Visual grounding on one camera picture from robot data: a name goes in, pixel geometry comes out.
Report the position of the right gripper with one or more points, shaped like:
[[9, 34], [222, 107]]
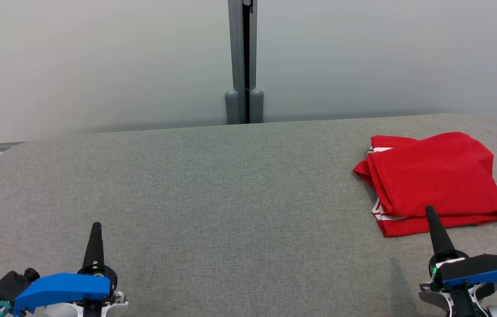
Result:
[[434, 275]]

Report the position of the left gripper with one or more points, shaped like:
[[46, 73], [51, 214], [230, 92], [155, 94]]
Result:
[[107, 270]]

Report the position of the red white basketball jersey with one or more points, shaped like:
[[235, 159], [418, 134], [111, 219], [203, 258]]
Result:
[[433, 176]]

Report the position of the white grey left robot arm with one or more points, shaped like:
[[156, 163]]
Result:
[[63, 311]]

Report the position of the blue left camera mount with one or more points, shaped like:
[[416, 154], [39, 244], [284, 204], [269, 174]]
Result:
[[63, 286]]

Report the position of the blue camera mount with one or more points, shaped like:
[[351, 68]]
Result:
[[477, 266], [63, 286]]

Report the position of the blue right camera mount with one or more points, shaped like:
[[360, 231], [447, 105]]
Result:
[[477, 266]]

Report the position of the grey partition frame post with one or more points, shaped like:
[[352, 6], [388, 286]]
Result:
[[255, 105], [235, 53]]

